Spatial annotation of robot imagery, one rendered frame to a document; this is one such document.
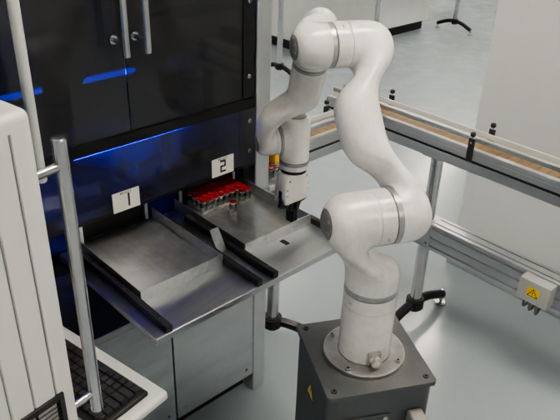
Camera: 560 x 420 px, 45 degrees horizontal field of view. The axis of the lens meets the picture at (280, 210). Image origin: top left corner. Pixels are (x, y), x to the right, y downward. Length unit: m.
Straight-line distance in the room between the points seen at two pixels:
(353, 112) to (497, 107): 1.82
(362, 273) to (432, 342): 1.67
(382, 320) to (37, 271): 0.73
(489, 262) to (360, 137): 1.39
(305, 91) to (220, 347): 1.09
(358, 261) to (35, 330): 0.62
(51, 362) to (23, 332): 0.10
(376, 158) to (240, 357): 1.34
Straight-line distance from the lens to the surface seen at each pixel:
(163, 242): 1.96
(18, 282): 1.16
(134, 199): 1.91
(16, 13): 1.54
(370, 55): 1.48
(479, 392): 2.87
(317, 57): 1.45
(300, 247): 1.93
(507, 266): 2.66
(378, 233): 1.35
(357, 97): 1.42
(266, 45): 2.05
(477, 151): 2.53
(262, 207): 2.12
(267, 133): 1.79
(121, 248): 1.94
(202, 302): 1.71
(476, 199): 3.37
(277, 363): 2.85
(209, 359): 2.45
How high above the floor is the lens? 1.92
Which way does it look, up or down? 29 degrees down
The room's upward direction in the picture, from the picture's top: 2 degrees clockwise
